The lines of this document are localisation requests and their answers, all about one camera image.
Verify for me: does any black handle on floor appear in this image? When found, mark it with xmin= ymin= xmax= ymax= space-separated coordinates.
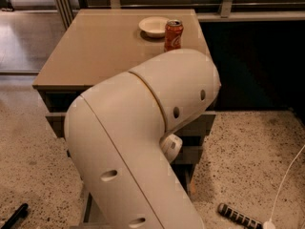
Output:
xmin=1 ymin=203 xmax=29 ymax=229

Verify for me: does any white cable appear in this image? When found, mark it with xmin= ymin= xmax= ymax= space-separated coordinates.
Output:
xmin=262 ymin=142 xmax=305 ymax=229

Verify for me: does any grey drawer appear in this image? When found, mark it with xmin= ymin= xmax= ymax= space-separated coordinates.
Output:
xmin=43 ymin=92 xmax=215 ymax=137
xmin=70 ymin=164 xmax=194 ymax=229
xmin=66 ymin=136 xmax=204 ymax=166

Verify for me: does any grey drawer cabinet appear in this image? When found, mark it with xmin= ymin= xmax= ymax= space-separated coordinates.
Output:
xmin=32 ymin=9 xmax=222 ymax=208

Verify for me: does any orange soda can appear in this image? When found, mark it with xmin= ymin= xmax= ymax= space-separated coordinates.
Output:
xmin=164 ymin=19 xmax=184 ymax=52

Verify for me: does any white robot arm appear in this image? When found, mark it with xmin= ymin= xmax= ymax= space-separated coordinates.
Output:
xmin=64 ymin=49 xmax=220 ymax=229

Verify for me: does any grey bottom drawer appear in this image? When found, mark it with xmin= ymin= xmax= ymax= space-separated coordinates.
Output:
xmin=70 ymin=164 xmax=194 ymax=229

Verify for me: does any white bowl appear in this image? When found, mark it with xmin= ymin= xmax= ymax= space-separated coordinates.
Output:
xmin=138 ymin=16 xmax=168 ymax=38

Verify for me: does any grey middle drawer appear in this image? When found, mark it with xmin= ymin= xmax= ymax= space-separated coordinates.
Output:
xmin=66 ymin=136 xmax=204 ymax=166

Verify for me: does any grey top drawer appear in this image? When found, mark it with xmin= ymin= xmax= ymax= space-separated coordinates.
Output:
xmin=43 ymin=92 xmax=215 ymax=137

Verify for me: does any black striped cylinder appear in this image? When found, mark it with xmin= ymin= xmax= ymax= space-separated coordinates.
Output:
xmin=217 ymin=203 xmax=263 ymax=229

